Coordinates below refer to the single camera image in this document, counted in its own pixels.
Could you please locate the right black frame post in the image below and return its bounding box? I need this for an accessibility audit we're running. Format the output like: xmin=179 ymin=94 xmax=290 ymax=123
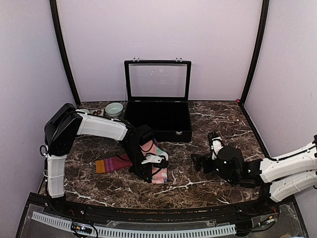
xmin=240 ymin=0 xmax=269 ymax=107

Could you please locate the left celadon bowl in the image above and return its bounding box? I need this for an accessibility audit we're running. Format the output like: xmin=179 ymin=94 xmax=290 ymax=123
xmin=79 ymin=109 xmax=90 ymax=114

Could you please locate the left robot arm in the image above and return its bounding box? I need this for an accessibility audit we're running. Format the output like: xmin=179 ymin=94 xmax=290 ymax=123
xmin=40 ymin=103 xmax=169 ymax=216

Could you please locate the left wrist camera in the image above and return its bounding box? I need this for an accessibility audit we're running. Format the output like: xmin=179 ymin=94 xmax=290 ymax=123
xmin=137 ymin=124 xmax=154 ymax=145

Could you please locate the white slotted cable duct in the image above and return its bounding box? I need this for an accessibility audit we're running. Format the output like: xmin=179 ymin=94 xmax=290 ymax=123
xmin=31 ymin=212 xmax=237 ymax=238

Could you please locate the left black frame post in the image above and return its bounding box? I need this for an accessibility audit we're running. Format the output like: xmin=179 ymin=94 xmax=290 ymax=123
xmin=49 ymin=0 xmax=81 ymax=106

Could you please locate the floral coaster mat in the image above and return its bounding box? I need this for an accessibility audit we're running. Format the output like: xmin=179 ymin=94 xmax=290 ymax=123
xmin=90 ymin=109 xmax=104 ymax=117

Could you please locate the maroon striped sock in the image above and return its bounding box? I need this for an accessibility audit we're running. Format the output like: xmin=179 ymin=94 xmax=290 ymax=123
xmin=95 ymin=157 xmax=132 ymax=174

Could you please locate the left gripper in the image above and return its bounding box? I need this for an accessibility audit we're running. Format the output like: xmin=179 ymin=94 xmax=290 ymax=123
xmin=122 ymin=143 xmax=152 ymax=184

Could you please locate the pink patterned sock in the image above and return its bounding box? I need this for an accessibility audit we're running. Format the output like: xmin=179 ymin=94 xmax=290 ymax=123
xmin=140 ymin=139 xmax=169 ymax=184

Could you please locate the celadon bowl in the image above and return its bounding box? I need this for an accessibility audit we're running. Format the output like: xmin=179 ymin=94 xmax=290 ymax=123
xmin=105 ymin=102 xmax=123 ymax=119
xmin=79 ymin=109 xmax=90 ymax=114

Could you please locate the black front rail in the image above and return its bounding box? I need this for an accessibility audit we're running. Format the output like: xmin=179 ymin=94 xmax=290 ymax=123
xmin=27 ymin=192 xmax=292 ymax=223

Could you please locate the black frame post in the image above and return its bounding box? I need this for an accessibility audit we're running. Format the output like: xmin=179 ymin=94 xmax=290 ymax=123
xmin=240 ymin=0 xmax=269 ymax=107
xmin=49 ymin=0 xmax=81 ymax=106

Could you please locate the right celadon bowl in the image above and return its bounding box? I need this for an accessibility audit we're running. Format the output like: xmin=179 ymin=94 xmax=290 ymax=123
xmin=105 ymin=102 xmax=123 ymax=119

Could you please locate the black display case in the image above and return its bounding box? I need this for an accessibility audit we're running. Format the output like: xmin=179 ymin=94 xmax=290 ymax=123
xmin=124 ymin=58 xmax=193 ymax=143

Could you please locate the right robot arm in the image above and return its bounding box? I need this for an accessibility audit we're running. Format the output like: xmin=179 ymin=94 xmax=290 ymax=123
xmin=191 ymin=132 xmax=317 ymax=215

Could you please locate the small circuit board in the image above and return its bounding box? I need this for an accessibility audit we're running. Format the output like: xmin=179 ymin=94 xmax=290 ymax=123
xmin=70 ymin=223 xmax=93 ymax=235

